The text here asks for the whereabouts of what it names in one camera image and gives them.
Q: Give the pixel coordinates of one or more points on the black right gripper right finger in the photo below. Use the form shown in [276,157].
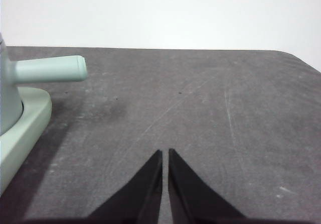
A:
[190,199]

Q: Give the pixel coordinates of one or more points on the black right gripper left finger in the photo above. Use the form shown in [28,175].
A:
[140,199]

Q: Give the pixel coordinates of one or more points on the green breakfast machine base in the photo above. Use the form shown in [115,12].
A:
[27,133]

